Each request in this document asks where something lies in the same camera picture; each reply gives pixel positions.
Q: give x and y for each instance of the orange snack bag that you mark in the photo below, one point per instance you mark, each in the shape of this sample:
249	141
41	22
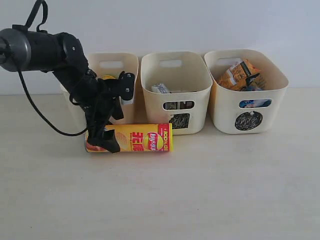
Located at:
234	77

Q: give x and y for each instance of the purple small box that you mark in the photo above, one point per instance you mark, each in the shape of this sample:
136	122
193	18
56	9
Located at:
187	105

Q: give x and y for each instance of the cream left plastic bin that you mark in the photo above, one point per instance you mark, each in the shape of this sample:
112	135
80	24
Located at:
111	64

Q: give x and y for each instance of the yellow chips can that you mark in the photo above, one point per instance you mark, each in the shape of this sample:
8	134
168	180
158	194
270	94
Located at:
138	138

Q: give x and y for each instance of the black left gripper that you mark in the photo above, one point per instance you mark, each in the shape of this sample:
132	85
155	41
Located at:
104	106

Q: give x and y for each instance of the light blue snack bag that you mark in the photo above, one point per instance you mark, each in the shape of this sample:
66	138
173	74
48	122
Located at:
255	103

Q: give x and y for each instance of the cream right plastic bin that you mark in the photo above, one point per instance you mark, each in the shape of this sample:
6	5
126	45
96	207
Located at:
223	105

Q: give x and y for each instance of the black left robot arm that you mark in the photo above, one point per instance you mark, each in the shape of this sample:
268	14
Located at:
62	55

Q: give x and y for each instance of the cream middle plastic bin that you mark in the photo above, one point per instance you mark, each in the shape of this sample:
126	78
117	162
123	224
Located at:
187	77

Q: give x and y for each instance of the cream plastic bin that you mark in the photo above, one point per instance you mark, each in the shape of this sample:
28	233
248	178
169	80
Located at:
111	64
223	105
187	77

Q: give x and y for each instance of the pink chips can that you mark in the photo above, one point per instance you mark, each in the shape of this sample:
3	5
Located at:
108	77

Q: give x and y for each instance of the black snack bag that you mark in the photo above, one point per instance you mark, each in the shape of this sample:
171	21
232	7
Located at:
254	83

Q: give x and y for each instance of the blue white small carton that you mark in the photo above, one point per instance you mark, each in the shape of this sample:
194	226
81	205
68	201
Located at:
160	88

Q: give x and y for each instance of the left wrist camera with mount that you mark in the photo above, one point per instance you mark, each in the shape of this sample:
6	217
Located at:
123	87

